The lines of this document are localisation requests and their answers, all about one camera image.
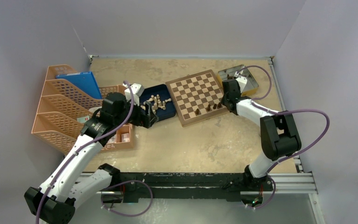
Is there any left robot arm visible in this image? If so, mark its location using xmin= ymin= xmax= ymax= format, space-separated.
xmin=24 ymin=92 xmax=158 ymax=224

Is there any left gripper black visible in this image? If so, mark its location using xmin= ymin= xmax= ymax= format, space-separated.
xmin=114 ymin=95 xmax=158 ymax=128

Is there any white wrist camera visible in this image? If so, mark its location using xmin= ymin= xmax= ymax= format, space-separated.
xmin=123 ymin=83 xmax=145 ymax=105
xmin=235 ymin=76 xmax=248 ymax=92

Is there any peach desk organizer tray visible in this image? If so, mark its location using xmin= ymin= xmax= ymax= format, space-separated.
xmin=100 ymin=85 xmax=135 ymax=153

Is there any yellow metal tin tray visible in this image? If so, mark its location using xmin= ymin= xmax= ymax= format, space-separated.
xmin=217 ymin=64 xmax=259 ymax=96

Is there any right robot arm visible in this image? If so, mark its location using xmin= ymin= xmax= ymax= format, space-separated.
xmin=221 ymin=79 xmax=302 ymax=190

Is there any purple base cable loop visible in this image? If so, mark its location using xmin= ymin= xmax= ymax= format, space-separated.
xmin=100 ymin=179 xmax=154 ymax=217

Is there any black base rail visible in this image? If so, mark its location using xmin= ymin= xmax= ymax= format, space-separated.
xmin=77 ymin=171 xmax=318 ymax=205

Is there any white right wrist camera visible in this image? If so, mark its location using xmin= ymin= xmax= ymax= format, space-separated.
xmin=235 ymin=76 xmax=248 ymax=92

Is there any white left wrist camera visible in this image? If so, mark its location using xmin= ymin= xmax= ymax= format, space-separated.
xmin=123 ymin=83 xmax=145 ymax=105

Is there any blue folder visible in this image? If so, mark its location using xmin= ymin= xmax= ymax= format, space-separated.
xmin=56 ymin=71 xmax=103 ymax=99

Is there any dark blue square tray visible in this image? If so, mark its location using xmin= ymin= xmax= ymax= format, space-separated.
xmin=139 ymin=84 xmax=176 ymax=121

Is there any peach file rack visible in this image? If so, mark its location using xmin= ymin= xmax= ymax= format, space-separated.
xmin=31 ymin=64 xmax=102 ymax=154

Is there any wooden chess board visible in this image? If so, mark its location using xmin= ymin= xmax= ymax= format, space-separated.
xmin=165 ymin=70 xmax=228 ymax=126

